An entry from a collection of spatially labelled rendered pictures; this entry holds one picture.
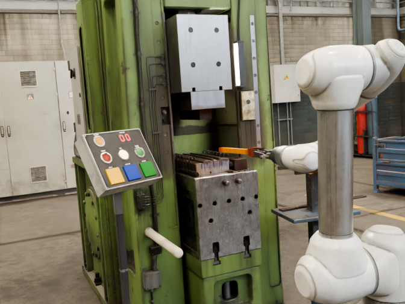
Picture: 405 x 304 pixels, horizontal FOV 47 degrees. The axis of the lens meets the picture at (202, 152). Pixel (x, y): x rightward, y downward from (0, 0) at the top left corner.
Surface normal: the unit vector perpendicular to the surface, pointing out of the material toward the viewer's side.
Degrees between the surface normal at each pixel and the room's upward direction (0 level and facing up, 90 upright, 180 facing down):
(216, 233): 90
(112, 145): 60
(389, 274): 87
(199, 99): 90
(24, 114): 90
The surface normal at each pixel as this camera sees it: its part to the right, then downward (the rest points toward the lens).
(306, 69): -0.94, 0.00
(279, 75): 0.40, 0.07
